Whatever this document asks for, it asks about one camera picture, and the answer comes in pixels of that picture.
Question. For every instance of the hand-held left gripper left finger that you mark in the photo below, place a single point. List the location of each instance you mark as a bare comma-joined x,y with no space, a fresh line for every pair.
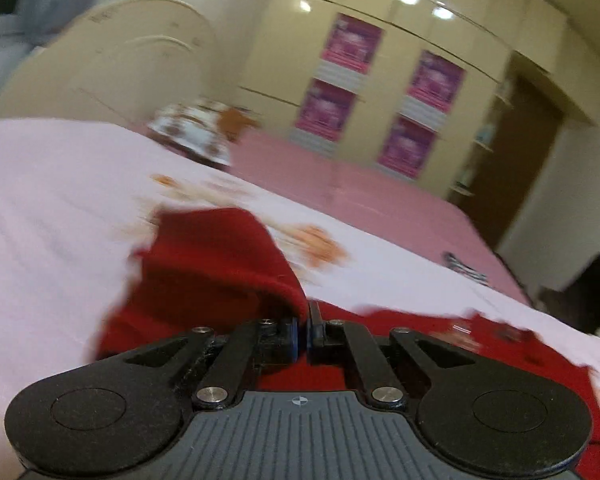
292,341

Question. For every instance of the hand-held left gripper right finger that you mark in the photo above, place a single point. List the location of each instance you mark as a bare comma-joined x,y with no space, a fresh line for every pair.
312,332

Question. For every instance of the red knitted garment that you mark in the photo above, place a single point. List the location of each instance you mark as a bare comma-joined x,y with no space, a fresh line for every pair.
215,270

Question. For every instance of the pink bed sheet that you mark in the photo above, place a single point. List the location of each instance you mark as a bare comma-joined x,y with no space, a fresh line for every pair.
360,195

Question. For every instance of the black remote control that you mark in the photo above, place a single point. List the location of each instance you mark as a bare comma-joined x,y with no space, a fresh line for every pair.
465,266

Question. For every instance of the orange pillow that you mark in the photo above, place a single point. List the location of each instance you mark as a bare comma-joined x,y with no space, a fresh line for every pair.
236,122

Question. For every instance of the floral pillow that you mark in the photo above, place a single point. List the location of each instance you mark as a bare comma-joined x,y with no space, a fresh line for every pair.
192,132

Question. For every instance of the cream corner shelf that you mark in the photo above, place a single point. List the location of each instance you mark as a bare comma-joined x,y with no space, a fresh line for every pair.
482,145

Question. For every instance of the brown wooden door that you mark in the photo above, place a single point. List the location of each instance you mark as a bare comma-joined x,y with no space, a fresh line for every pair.
525,160

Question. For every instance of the black bag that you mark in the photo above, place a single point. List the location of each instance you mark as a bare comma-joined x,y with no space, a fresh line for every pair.
587,295

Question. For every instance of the pale floral bedsheet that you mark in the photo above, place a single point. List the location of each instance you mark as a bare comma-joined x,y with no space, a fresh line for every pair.
45,210

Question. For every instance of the cream wardrobe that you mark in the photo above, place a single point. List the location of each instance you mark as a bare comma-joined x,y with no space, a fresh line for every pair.
480,45

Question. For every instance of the cream round headboard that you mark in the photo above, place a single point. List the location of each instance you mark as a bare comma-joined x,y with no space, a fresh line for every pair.
120,55

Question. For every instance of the pink wall poster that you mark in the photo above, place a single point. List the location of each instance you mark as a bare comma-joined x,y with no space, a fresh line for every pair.
405,147
325,110
435,81
351,42

